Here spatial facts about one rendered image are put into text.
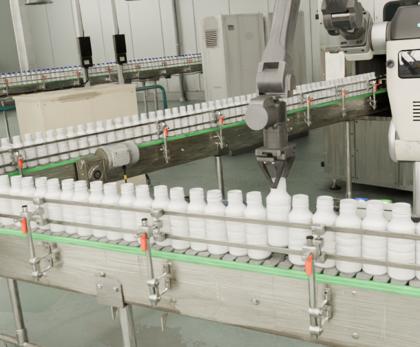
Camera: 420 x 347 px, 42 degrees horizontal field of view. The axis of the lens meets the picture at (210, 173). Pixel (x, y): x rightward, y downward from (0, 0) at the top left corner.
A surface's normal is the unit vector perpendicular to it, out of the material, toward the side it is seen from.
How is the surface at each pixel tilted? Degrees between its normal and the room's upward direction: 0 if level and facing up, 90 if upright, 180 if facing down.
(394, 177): 89
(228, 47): 90
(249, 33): 90
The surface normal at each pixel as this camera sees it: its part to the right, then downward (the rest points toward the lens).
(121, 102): 0.67, 0.12
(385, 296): -0.50, 0.25
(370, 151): -0.74, 0.22
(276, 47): -0.48, -0.22
